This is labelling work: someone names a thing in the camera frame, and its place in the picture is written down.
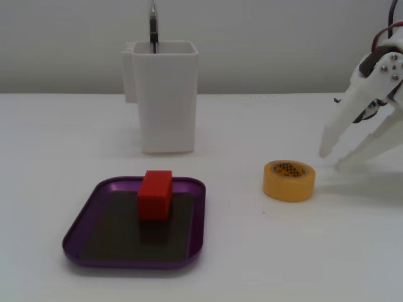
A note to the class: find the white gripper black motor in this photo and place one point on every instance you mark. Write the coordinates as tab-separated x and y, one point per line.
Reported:
390	67

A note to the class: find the yellow tape roll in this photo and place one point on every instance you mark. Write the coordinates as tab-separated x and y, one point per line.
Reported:
286	190

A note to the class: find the white plastic pen holder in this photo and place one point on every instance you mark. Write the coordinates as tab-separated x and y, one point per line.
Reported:
167	104

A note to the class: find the red block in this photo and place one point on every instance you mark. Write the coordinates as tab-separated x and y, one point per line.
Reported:
154	198

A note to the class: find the black ballpoint pen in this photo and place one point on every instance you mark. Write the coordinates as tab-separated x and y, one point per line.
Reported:
153	28

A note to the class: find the purple metal tray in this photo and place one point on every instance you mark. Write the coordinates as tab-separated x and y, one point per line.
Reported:
126	226

